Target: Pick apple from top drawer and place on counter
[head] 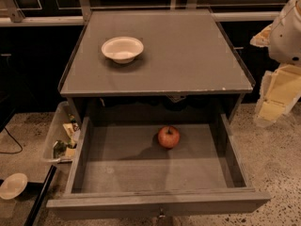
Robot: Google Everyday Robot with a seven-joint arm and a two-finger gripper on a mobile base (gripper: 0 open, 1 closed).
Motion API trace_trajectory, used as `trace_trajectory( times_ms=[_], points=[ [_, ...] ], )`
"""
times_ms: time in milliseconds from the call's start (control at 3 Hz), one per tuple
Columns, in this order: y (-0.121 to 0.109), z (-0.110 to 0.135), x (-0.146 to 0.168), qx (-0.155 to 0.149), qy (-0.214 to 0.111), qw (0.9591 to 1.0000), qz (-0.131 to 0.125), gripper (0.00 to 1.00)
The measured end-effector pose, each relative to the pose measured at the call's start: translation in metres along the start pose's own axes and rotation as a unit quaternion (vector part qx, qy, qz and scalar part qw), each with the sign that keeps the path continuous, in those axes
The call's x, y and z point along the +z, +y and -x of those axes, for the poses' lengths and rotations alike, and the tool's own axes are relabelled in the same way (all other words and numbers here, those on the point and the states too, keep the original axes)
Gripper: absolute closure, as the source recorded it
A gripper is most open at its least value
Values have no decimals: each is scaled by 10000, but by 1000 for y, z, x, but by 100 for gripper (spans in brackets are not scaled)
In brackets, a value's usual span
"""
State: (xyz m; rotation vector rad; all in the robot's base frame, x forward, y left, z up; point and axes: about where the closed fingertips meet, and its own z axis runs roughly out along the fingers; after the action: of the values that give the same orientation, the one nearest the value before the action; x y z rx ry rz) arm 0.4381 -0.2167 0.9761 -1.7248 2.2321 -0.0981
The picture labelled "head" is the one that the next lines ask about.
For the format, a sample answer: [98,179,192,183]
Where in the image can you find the white plate on floor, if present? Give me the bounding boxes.
[0,173,28,200]

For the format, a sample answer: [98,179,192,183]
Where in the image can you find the red apple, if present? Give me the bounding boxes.
[157,126,181,149]

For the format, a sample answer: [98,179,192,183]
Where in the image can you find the clear plastic bin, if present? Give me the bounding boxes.
[41,102,81,167]

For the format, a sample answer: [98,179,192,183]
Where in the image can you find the white bowl on counter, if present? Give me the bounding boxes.
[101,37,144,64]

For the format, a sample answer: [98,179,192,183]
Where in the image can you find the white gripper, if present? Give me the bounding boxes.
[250,0,301,127]

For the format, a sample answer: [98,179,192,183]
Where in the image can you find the metal railing frame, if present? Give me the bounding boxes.
[0,0,301,28]

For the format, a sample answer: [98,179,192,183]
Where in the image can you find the grey cabinet with counter top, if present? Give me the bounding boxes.
[57,8,257,124]

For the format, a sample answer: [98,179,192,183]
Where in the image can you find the black cable on floor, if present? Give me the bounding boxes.
[0,126,24,155]

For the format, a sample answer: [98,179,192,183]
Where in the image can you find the open grey top drawer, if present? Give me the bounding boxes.
[47,114,271,219]

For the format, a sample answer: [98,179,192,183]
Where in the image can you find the black bar on floor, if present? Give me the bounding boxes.
[24,166,56,226]

